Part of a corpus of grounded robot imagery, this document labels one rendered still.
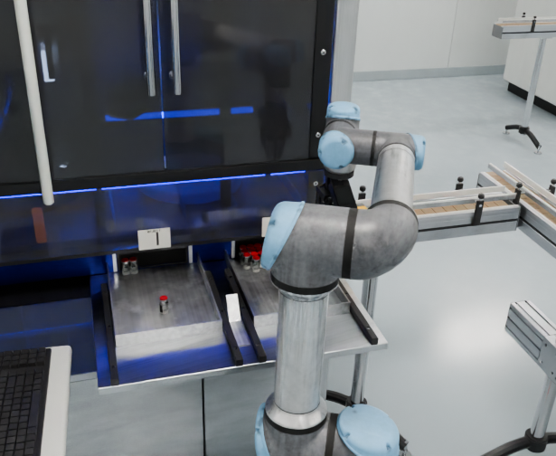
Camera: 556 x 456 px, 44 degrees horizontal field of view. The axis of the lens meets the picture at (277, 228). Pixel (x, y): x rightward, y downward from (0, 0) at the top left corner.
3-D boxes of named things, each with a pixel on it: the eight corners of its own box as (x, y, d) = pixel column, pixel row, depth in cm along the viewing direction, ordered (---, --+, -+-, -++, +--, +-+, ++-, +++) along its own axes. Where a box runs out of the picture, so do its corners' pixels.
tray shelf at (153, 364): (89, 281, 193) (89, 275, 192) (324, 253, 211) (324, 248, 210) (98, 395, 152) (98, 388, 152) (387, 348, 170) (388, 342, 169)
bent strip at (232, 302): (225, 313, 178) (225, 294, 175) (237, 311, 179) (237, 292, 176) (238, 346, 166) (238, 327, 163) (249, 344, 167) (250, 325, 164)
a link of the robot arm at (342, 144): (372, 139, 138) (375, 121, 147) (316, 134, 140) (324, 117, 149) (368, 175, 142) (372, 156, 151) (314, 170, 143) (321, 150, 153)
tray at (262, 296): (224, 260, 202) (224, 250, 200) (307, 250, 208) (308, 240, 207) (253, 327, 173) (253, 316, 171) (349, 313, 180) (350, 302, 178)
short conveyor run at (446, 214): (326, 256, 213) (330, 211, 206) (311, 232, 226) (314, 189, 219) (518, 232, 230) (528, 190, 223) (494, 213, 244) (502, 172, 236)
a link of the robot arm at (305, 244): (328, 492, 127) (354, 225, 104) (249, 479, 129) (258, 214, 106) (335, 447, 137) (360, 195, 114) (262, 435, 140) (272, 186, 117)
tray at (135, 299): (107, 273, 193) (106, 262, 192) (198, 262, 200) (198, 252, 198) (116, 346, 165) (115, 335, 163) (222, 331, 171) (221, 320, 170)
